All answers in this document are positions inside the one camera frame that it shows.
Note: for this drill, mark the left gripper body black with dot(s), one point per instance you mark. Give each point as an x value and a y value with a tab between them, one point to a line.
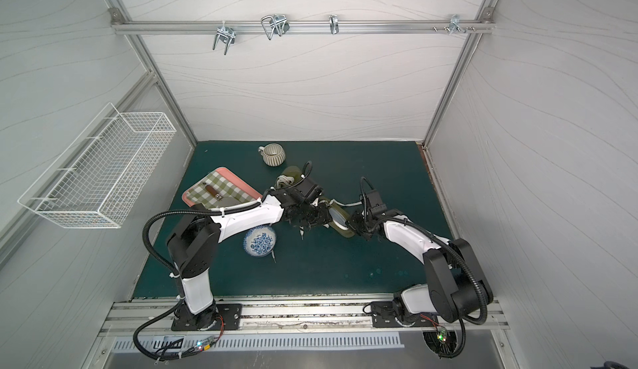
313	212

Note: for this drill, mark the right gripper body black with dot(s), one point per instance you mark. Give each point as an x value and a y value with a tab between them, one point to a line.
357	222

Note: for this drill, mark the olive green shoe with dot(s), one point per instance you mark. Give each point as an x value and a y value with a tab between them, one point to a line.
290	177
327	213

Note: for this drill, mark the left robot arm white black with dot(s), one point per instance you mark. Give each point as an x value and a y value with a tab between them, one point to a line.
195	241

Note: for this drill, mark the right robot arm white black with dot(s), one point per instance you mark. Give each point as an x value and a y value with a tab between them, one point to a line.
455	288

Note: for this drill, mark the blue white patterned bowl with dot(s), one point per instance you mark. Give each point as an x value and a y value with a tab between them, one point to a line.
260	241

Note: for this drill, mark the green table mat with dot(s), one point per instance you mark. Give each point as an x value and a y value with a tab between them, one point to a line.
321	261

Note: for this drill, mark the striped ceramic cup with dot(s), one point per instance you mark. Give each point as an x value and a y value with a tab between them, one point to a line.
272	154

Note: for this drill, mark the pink tray checkered cloth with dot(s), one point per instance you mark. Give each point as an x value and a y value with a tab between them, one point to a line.
219	184

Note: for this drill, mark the metal clamp hook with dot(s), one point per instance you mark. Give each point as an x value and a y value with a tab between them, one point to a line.
333	24
454	27
225	36
275	25

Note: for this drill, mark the aluminium crossbar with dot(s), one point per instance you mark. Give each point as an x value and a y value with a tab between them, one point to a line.
297	27

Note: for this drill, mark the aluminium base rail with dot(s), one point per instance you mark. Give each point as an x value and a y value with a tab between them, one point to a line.
261	314

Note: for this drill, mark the white wire basket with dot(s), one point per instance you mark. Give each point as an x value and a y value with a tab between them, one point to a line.
95	182

